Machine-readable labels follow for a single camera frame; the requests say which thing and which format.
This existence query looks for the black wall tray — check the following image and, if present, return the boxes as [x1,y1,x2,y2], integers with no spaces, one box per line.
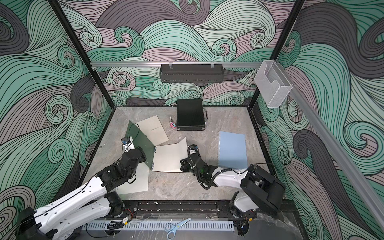
[160,64,224,83]

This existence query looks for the beige spiral notebook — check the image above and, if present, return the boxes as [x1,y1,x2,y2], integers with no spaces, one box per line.
[137,116,169,146]

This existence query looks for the blue scissors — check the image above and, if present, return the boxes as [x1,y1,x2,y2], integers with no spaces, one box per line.
[165,218,192,240]

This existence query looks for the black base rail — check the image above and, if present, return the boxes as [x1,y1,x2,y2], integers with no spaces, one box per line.
[119,199,298,219]

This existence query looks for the dark green spiral notebook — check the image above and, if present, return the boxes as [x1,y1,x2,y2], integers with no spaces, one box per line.
[125,120,189,173]

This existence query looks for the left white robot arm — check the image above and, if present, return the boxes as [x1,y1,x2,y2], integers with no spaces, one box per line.
[15,147,146,240]

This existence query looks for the light blue spiral notebook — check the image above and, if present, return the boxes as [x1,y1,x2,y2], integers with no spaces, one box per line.
[218,131,249,169]

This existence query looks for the torn white lined page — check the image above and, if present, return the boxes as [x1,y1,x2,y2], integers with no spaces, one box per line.
[117,163,149,195]

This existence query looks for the aluminium rail right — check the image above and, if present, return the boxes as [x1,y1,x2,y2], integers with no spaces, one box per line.
[280,67,384,229]

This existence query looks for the black case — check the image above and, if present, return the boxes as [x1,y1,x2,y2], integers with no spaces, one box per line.
[176,99,206,132]

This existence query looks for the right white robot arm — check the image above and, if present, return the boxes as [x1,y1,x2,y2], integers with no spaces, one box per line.
[180,145,286,215]

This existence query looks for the aluminium rail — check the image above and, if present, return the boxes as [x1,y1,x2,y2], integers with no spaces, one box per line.
[280,67,384,229]
[90,61,262,69]

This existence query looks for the aluminium rail back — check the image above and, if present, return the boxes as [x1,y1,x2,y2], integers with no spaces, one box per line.
[90,61,262,69]

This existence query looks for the white slotted cable duct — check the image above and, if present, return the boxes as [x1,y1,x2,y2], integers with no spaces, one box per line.
[83,220,235,232]

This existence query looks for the clear wall holder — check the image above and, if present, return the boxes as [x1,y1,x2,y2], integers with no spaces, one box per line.
[254,60,293,108]

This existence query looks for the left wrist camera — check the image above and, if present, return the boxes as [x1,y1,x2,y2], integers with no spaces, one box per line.
[121,137,135,153]

